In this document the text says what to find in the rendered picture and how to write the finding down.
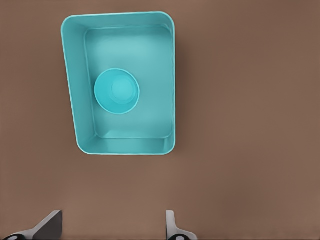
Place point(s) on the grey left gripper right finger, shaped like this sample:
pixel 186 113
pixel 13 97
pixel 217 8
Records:
pixel 172 226

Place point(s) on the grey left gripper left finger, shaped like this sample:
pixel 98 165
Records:
pixel 47 227

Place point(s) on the teal round cup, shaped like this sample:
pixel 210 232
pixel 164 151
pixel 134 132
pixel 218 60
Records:
pixel 116 91

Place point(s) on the teal rectangular plastic box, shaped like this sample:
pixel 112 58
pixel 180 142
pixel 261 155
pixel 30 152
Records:
pixel 82 82

